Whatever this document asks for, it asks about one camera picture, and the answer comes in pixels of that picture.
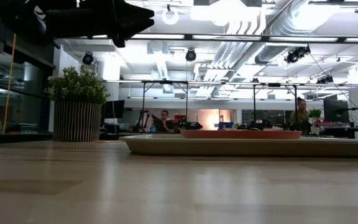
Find person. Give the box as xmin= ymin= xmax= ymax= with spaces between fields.
xmin=289 ymin=96 xmax=311 ymax=131
xmin=158 ymin=109 xmax=175 ymax=133

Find potted green plant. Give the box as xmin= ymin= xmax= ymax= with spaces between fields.
xmin=44 ymin=65 xmax=111 ymax=143

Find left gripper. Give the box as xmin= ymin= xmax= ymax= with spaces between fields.
xmin=47 ymin=0 xmax=154 ymax=48

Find white ring light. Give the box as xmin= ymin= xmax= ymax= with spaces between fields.
xmin=162 ymin=9 xmax=180 ymax=26

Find beige plastic tray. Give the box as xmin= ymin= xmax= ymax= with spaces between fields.
xmin=119 ymin=133 xmax=358 ymax=157

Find orange plate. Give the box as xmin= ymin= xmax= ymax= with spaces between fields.
xmin=180 ymin=129 xmax=303 ymax=140

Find black suspended light bar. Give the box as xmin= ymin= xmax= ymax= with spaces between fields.
xmin=126 ymin=33 xmax=358 ymax=44

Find black computer monitor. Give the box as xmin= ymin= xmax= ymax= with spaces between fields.
xmin=103 ymin=100 xmax=126 ymax=119
xmin=323 ymin=98 xmax=350 ymax=124

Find small potted plant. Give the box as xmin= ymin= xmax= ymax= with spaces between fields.
xmin=308 ymin=108 xmax=323 ymax=135

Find black ceiling camera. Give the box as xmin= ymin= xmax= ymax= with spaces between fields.
xmin=284 ymin=45 xmax=311 ymax=65

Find black metal rig frame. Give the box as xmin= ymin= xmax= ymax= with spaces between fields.
xmin=252 ymin=82 xmax=299 ymax=131
xmin=140 ymin=80 xmax=190 ymax=133

